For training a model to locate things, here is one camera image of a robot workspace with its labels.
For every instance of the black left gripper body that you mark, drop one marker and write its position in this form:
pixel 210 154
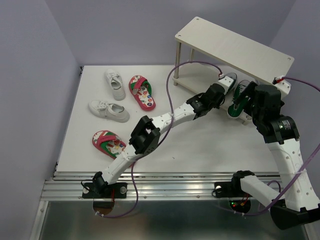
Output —
pixel 216 103

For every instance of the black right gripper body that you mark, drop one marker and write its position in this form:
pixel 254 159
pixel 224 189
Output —
pixel 255 116

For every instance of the green sneaker one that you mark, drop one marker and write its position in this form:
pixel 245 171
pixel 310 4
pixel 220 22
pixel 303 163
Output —
pixel 233 77
pixel 237 109

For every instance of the white sneaker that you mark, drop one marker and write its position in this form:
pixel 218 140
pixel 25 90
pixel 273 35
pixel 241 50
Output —
pixel 109 111

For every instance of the white sneaker one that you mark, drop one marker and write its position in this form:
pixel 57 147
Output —
pixel 115 83

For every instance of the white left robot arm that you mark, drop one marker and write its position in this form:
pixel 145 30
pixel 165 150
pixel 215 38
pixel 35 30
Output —
pixel 144 139

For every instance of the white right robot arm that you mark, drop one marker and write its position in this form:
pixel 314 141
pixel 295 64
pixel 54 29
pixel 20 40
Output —
pixel 298 203

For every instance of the beige two-tier shoe shelf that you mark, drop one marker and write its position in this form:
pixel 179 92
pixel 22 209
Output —
pixel 243 55

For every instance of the pink sandal far one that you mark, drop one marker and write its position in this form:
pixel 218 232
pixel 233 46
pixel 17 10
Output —
pixel 141 90

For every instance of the pink sandal one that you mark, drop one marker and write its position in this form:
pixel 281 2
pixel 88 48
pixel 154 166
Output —
pixel 108 143
pixel 141 90

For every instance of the pink sandal near one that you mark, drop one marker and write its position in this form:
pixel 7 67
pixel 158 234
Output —
pixel 108 143

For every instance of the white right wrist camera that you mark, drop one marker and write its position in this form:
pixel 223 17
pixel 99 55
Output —
pixel 282 85

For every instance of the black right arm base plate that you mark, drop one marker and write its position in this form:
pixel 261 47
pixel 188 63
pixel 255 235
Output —
pixel 231 189

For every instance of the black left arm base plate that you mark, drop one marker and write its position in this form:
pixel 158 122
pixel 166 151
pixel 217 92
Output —
pixel 114 191

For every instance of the aluminium mounting rail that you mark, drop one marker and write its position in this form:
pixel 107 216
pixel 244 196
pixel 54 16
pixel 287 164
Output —
pixel 145 186

